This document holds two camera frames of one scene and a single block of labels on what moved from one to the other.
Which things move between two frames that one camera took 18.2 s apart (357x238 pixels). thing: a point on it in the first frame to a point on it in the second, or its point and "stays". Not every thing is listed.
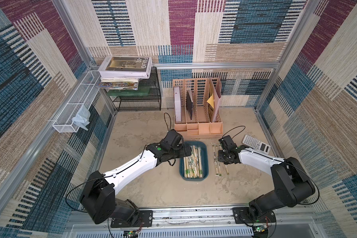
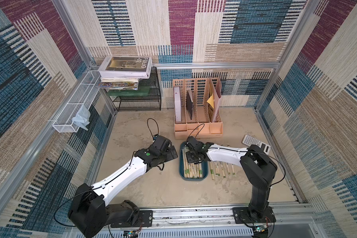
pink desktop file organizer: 197,106 stays
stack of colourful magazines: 127,84 stays
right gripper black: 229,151 to 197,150
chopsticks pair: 227,169 stays
